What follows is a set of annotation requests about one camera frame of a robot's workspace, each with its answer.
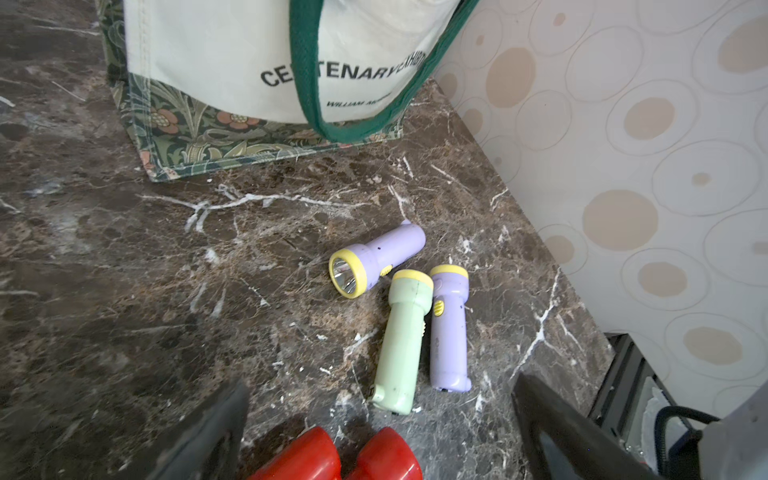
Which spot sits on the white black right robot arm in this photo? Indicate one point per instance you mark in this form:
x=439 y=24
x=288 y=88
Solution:
x=732 y=447

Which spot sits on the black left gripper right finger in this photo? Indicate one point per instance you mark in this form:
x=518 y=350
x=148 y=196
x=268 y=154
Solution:
x=560 y=443

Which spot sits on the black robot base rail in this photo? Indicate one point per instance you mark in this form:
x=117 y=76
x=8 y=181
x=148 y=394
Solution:
x=639 y=366

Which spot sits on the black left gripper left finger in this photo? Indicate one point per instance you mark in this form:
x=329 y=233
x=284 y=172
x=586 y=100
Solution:
x=204 y=445

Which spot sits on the red flashlight horizontal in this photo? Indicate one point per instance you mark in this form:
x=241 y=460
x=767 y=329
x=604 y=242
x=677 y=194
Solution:
x=386 y=456
x=312 y=455

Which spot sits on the purple flashlight far right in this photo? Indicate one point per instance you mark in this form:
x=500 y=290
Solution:
x=448 y=339

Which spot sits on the green flashlight right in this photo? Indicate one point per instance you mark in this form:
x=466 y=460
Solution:
x=410 y=299

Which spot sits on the purple flashlight right horizontal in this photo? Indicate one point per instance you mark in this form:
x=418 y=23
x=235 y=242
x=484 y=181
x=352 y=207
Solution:
x=357 y=268

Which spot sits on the cream green tote bag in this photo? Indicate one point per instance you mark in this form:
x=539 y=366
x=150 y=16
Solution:
x=203 y=86

